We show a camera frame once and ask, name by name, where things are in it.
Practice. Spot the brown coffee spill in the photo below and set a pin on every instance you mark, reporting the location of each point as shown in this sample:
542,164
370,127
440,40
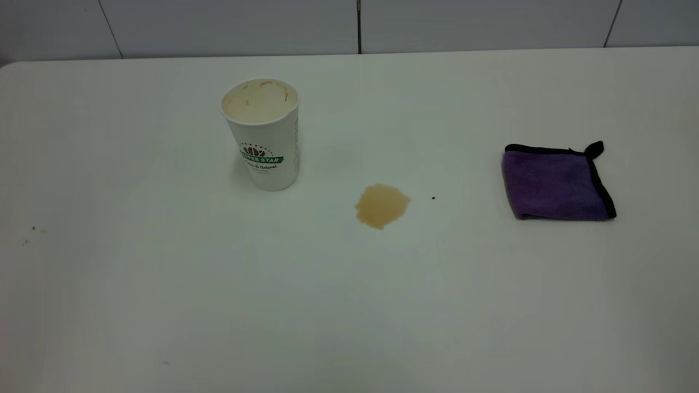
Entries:
381,206

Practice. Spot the purple cloth with black trim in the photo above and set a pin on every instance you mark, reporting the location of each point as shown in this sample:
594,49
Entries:
551,183

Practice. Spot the white paper coffee cup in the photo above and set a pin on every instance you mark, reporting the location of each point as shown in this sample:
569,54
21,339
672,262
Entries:
265,142

